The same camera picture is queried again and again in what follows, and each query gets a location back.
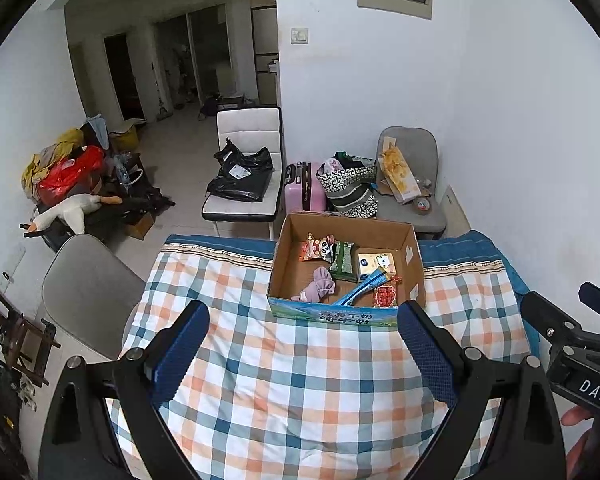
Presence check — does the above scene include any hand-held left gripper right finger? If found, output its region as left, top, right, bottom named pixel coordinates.
left=396, top=300, right=567, bottom=480

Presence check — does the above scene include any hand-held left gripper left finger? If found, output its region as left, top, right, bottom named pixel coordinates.
left=39, top=300, right=212, bottom=480

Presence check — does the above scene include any red snack packet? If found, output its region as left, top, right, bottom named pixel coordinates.
left=371, top=275, right=403, bottom=308

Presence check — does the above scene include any blue stick packet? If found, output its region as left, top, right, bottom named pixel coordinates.
left=336, top=268, right=387, bottom=307

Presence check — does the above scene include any yellow tissue pack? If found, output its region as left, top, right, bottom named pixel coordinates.
left=355, top=248, right=398, bottom=283

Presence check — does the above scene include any green snack packet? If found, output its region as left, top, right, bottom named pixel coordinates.
left=328, top=241, right=357, bottom=282

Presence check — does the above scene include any purple scrunchie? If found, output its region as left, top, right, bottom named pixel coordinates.
left=291, top=266, right=337, bottom=305

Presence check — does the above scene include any panda print snack packet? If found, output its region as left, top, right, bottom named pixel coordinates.
left=300, top=232, right=337, bottom=264

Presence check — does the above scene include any person's right hand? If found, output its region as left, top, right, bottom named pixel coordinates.
left=560, top=406, right=600, bottom=480

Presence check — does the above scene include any grey shell chair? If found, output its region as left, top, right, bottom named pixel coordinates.
left=35, top=234, right=148, bottom=361

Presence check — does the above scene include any plaid blanket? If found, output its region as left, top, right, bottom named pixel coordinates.
left=105, top=250, right=531, bottom=480

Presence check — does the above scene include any small brown cardboard box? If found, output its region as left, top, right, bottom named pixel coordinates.
left=125, top=210, right=156, bottom=240

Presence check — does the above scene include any white board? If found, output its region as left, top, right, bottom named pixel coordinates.
left=440, top=185, right=473, bottom=233

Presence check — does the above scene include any wooden folding chair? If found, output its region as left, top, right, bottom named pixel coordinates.
left=0, top=265, right=61, bottom=386

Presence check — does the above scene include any black plastic bag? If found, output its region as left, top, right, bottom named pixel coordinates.
left=206, top=137, right=275, bottom=203

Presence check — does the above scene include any patterned tote bag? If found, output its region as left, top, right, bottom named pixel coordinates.
left=316, top=151, right=381, bottom=218

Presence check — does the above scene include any white goose plush toy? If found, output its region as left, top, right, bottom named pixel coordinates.
left=22, top=193, right=123, bottom=238

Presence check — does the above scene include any yellow chips box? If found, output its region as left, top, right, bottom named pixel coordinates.
left=378, top=135, right=423, bottom=205

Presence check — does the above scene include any pink suitcase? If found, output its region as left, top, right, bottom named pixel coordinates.
left=283, top=161, right=328, bottom=215

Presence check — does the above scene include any red plastic bag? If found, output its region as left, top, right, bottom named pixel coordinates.
left=36, top=145, right=106, bottom=206

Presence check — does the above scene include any grey padded chair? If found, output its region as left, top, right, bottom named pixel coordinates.
left=375, top=126, right=448, bottom=240

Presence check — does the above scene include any yellow cardboard box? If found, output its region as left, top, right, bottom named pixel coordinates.
left=107, top=119, right=148, bottom=153

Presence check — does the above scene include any white chair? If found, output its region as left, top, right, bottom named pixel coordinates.
left=201, top=106, right=285, bottom=241

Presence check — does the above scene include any light blue cloth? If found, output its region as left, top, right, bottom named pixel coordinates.
left=82, top=115, right=111, bottom=148

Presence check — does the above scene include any yellow bag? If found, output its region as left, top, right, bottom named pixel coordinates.
left=21, top=128, right=86, bottom=196

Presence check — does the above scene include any glass sliding door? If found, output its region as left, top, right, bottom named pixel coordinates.
left=152, top=2, right=231, bottom=121

